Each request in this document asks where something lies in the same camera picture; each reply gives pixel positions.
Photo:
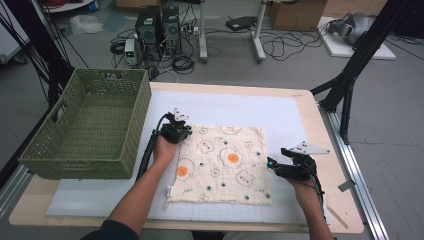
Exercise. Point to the small white power supply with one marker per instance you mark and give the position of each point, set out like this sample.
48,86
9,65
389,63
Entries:
130,51

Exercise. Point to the white gridded mat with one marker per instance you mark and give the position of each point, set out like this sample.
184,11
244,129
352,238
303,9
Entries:
233,106

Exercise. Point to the grey tape piece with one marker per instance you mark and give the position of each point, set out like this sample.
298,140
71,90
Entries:
346,186

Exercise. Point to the person's dark sleeve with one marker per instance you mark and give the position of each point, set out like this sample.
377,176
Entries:
111,231

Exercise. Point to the clear plastic bag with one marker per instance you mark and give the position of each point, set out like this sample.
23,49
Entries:
86,25

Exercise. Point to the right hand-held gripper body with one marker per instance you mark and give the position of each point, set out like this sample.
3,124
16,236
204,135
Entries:
295,170

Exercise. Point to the aluminium floor rail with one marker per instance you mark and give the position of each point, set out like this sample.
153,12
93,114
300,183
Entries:
360,186
13,190

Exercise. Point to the black metal stand frame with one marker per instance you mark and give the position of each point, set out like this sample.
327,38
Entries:
366,50

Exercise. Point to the large black computer tower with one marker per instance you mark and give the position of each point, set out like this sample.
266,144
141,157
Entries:
148,31

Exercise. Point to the slim black computer tower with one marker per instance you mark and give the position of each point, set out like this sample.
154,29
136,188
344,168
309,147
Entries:
171,30

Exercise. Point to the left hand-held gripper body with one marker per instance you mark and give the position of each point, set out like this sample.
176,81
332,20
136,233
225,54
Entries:
173,130

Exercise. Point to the person's right hand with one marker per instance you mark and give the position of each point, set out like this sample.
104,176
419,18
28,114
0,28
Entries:
301,188

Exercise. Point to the cream patterned cloth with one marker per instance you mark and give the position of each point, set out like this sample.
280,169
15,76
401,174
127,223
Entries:
223,166

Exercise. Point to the white floor board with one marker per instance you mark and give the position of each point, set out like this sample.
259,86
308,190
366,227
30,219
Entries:
346,51

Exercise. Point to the grey headset device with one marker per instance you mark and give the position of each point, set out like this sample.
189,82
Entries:
353,28

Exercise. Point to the person's left hand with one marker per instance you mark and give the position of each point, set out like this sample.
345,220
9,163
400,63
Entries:
165,150

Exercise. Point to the green woven basket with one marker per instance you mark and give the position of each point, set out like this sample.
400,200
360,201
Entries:
86,133

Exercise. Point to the white desk leg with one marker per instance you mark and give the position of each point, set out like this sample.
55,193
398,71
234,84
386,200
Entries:
258,33
202,33

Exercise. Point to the brown cardboard box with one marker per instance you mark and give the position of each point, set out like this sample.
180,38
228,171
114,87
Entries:
296,15

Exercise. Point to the black flat device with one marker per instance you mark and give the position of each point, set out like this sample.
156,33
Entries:
240,23

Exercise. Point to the thin wooden stick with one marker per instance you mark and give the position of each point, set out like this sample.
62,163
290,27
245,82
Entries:
337,216

